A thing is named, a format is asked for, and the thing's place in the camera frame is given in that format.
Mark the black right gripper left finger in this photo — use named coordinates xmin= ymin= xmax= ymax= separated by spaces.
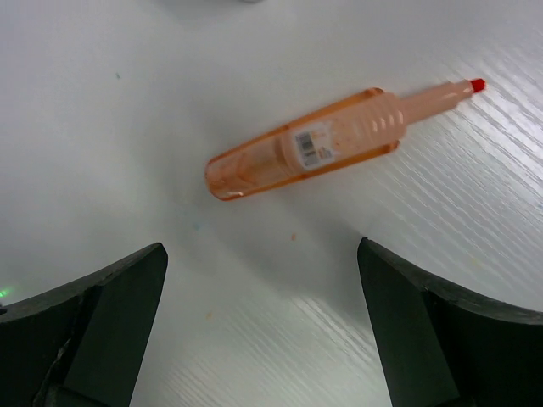
xmin=1 ymin=243 xmax=168 ymax=406

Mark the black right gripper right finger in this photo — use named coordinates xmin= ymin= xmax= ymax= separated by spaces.
xmin=357 ymin=238 xmax=542 ymax=406

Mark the orange highlighter pen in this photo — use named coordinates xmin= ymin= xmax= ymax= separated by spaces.
xmin=204 ymin=78 xmax=486 ymax=201

